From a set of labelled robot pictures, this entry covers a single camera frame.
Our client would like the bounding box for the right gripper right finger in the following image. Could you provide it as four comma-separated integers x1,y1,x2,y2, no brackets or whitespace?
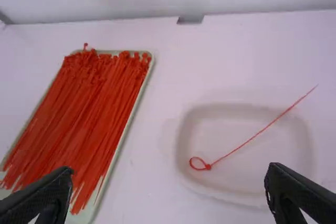
263,162,336,224

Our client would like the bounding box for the orange cable tie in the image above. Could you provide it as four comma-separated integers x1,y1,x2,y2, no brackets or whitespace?
188,83,320,172

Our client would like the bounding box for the white dish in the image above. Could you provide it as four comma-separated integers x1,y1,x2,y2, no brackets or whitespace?
162,100,318,207

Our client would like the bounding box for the pale tray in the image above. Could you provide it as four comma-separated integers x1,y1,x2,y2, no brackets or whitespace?
0,48,156,224

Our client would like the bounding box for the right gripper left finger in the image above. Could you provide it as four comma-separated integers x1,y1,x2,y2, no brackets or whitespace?
0,165,75,224

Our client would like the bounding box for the row of orange cable ties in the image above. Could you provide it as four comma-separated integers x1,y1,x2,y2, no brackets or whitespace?
0,42,152,216

